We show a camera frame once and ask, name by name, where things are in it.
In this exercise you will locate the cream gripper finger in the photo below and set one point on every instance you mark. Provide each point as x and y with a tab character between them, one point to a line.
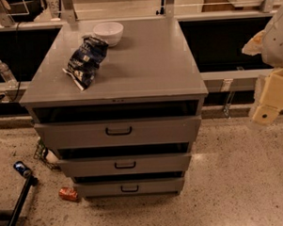
254	46
268	99

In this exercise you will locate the grey top drawer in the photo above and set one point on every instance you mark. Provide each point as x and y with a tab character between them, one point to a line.
63	136

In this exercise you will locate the grey drawer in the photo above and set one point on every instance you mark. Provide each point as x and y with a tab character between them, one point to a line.
115	165
63	136
128	188

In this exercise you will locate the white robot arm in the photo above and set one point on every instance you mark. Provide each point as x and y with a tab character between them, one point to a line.
272	41

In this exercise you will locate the grey middle drawer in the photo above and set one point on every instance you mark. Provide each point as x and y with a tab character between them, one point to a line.
115	165

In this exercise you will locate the grey drawer cabinet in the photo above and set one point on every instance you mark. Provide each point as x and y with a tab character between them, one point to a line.
150	74

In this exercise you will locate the grey bottom drawer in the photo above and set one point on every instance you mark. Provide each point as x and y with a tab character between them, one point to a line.
128	188

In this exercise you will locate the white bowl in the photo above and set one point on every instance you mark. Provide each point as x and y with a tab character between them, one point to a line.
110	32

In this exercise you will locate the blue chip bag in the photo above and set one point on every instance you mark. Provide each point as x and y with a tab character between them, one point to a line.
85	61

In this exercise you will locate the orange soda can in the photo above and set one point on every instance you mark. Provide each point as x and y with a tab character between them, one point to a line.
68	194

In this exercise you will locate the clear plastic water bottle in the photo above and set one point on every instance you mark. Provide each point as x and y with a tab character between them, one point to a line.
8	76

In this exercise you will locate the blue soda can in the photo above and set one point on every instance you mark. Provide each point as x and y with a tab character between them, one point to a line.
22	169

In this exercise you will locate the wire basket on floor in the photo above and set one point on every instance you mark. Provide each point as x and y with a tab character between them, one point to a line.
46	156

